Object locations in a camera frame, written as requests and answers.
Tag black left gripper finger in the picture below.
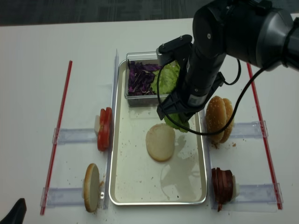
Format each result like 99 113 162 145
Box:
0 198 27 224

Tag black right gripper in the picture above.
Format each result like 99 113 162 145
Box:
157 77 225 121

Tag green lettuce leaf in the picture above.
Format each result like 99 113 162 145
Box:
163 112 191 133

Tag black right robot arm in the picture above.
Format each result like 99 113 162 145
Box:
157 0 299 121

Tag green lettuce pile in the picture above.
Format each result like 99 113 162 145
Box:
146 61 180 95

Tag dark red meat patties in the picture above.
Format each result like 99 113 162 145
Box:
211 168 234 212

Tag red tomato slices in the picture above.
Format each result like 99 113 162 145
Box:
97 107 112 152

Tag white tomato pusher block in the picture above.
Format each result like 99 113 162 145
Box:
94 115 100 135

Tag front sesame bun top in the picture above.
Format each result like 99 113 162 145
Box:
205 96 227 133

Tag sesame bun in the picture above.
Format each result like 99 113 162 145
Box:
219 98 235 143
205 96 227 133

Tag clear pusher track lower left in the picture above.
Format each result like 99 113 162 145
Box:
40 188 84 208

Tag clear pusher track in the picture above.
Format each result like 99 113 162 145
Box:
52 128 97 144
230 121 268 139
40 188 84 208
234 183 283 204

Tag bun bottom on tray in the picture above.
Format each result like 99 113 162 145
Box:
146 123 175 162

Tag purple shredded cabbage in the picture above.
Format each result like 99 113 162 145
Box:
128 61 154 96

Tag rear sesame bun top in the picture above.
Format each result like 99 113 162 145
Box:
219 98 235 143

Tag clear plastic salad container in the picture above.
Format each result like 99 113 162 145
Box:
124 52 180 107

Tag clear pusher track upper right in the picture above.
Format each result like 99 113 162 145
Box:
230 121 268 139

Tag upright bun half left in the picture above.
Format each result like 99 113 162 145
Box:
83 163 100 213

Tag clear pusher track upper left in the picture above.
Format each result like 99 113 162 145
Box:
52 128 97 144

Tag metal baking tray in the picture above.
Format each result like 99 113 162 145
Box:
109 61 207 205

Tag white patty pusher block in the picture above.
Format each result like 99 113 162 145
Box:
231 175 240 201

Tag clear pusher track lower right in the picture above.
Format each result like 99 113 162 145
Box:
234 183 283 204

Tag black camera cable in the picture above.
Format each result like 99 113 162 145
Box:
156 57 268 136

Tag left red rail strip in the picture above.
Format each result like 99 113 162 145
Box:
40 60 73 216

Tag red rail strip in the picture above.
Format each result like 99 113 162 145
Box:
40 60 73 216
246 63 283 210

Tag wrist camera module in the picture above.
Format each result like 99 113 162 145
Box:
156 35 192 68

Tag right red rail strip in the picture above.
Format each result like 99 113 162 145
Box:
246 63 283 210

